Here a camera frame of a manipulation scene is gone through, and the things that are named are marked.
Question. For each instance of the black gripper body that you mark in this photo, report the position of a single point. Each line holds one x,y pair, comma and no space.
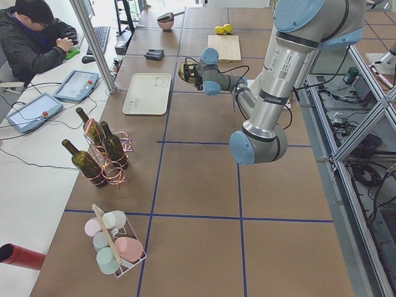
192,73

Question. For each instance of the white round plate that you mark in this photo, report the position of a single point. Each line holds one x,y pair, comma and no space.
180,73

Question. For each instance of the bread slice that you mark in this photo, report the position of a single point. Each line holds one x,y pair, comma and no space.
189,72

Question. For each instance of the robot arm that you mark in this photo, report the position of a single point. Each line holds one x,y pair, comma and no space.
299,27

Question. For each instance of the cream bear tray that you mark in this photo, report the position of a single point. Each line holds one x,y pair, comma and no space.
148,94

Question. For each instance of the wooden cutting board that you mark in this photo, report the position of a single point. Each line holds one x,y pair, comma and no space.
227,46

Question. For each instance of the grey folded cloth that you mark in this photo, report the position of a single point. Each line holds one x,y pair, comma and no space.
155,55

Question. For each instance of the yellow lemon left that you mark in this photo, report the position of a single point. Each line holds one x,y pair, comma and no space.
219,30

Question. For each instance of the yellow lemon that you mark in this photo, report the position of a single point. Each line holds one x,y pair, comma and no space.
219,30
228,28

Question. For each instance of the yellow lemon right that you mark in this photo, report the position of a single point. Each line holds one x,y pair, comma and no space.
228,28

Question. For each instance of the pink bowl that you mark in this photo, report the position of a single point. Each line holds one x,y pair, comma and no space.
166,25

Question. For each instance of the metal scoop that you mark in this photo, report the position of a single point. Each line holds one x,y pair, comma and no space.
169,16

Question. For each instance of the black keyboard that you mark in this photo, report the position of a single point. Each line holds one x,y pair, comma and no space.
102,34

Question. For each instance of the green wine bottle middle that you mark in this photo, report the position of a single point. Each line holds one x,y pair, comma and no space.
114,147

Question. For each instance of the green wine bottle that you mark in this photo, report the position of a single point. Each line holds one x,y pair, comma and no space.
91,128
86,164
114,147

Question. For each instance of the black computer mouse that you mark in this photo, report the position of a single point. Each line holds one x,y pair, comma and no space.
87,59

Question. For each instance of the green wine bottle back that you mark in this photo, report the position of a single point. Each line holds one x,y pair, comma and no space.
91,128

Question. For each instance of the teach pendant far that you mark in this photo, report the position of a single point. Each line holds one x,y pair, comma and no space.
77,86

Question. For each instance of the teach pendant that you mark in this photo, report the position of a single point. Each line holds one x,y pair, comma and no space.
77,86
34,113

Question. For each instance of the green wine bottle front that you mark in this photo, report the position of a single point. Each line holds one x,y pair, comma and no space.
86,164

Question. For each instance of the white cup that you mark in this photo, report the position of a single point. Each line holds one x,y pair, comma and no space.
114,219

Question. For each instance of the teach pendant near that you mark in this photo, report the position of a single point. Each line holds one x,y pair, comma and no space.
34,113

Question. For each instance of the person at desk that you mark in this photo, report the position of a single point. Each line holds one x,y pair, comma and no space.
33,40

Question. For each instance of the lilac cup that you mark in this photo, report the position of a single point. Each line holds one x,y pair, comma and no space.
92,227

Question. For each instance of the pink cup large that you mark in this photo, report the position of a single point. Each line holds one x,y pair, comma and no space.
129,249

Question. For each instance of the grey blue cup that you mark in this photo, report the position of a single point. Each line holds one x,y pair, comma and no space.
100,241

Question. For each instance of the mint green cup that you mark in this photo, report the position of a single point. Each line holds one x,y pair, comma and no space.
106,261

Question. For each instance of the red cylinder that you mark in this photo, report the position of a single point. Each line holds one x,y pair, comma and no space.
15,255

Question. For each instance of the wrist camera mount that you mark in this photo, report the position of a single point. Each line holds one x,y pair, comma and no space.
187,61

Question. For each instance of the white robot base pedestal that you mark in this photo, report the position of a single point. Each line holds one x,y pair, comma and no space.
254,86

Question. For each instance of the copper wire bottle rack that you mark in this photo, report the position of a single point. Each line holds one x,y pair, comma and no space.
114,174

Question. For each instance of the green handled tool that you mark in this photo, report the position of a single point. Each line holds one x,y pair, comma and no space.
73,52

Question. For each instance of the aluminium frame post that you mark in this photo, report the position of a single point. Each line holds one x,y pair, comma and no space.
85,23

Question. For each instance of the white wire cup rack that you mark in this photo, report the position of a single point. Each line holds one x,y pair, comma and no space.
112,236

